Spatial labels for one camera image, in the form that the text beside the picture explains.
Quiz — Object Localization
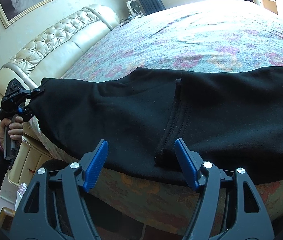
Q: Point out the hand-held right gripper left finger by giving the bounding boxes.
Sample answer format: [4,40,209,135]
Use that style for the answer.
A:
[10,139,109,240]

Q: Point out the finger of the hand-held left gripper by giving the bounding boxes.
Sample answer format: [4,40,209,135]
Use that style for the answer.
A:
[21,85,46,98]
[18,105,35,120]

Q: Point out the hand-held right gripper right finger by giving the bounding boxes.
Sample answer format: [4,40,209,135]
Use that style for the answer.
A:
[174,138,275,240]

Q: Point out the black pants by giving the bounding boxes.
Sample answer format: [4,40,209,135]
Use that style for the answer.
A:
[30,66,283,187]

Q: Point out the person's left hand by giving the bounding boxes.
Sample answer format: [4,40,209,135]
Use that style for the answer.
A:
[0,116,24,143]

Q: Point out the cream nightstand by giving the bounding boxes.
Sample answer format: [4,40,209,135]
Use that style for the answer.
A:
[0,130,64,205]

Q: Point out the cream tufted leather headboard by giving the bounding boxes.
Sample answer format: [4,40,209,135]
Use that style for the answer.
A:
[0,4,119,128]

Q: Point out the lilac patterned cloth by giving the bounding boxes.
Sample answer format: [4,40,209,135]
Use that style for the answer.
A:
[18,182,28,201]

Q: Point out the bed with floral bedspread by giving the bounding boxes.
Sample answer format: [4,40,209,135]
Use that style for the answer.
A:
[29,0,283,230]

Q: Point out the white fan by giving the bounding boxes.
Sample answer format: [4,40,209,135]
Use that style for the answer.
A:
[126,0,144,18]

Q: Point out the framed wall picture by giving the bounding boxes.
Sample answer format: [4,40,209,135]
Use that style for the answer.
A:
[0,0,57,29]

